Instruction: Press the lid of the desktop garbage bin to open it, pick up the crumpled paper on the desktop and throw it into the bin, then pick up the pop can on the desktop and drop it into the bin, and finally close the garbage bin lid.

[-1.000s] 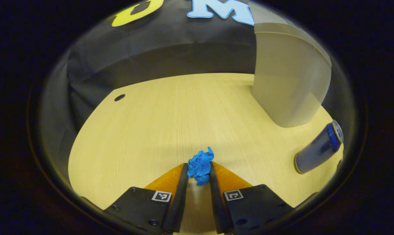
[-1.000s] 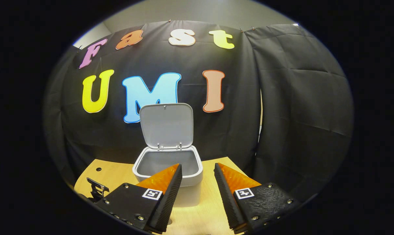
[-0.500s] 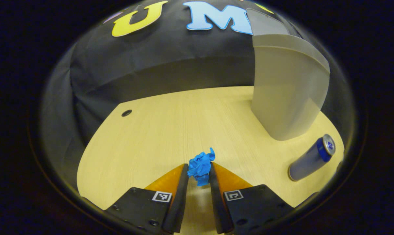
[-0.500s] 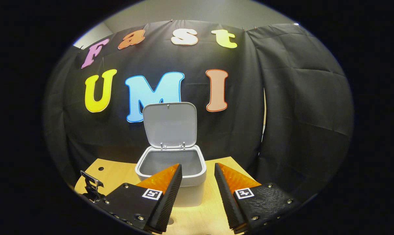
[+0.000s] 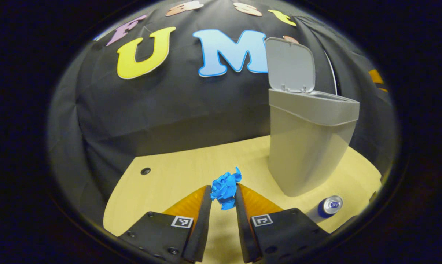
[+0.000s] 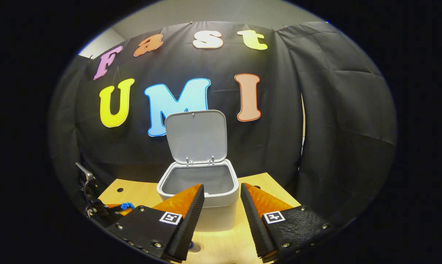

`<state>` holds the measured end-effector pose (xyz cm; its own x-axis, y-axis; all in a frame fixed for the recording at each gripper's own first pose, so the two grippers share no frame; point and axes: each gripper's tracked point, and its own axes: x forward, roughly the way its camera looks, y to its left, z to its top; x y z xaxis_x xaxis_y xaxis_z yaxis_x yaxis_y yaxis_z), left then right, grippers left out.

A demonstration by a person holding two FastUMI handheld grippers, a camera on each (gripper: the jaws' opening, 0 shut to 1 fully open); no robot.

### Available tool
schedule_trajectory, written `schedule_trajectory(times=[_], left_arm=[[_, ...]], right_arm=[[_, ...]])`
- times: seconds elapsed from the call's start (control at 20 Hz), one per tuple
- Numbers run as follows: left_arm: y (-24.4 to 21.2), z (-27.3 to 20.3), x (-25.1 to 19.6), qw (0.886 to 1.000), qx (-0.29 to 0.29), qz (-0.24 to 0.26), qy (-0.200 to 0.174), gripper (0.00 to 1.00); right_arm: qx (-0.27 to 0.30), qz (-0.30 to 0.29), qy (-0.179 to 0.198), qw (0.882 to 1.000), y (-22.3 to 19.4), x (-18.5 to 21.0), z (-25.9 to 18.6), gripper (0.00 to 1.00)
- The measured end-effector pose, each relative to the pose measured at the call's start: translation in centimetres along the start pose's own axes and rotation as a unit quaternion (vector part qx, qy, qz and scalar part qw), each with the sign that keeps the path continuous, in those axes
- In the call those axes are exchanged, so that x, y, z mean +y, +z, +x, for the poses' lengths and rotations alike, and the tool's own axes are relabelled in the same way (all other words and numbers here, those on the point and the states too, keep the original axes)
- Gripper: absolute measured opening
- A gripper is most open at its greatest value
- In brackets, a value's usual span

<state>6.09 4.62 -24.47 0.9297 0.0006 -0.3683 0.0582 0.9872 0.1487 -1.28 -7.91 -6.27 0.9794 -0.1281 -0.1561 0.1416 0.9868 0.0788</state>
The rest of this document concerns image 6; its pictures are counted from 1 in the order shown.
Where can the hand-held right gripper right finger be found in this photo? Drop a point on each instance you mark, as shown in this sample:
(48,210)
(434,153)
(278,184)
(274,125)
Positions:
(256,227)

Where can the black backdrop cloth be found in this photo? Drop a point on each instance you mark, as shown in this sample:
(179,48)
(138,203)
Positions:
(279,146)

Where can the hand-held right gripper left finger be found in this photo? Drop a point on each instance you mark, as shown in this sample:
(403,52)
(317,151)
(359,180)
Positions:
(190,227)

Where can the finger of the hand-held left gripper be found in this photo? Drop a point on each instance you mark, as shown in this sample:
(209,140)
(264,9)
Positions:
(125,213)

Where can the blue paper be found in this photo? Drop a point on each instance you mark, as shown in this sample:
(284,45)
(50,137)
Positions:
(127,206)

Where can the white desktop garbage bin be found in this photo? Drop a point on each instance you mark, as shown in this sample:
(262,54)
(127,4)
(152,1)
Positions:
(197,135)

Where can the wooden desktop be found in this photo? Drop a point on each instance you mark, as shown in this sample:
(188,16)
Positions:
(140,194)

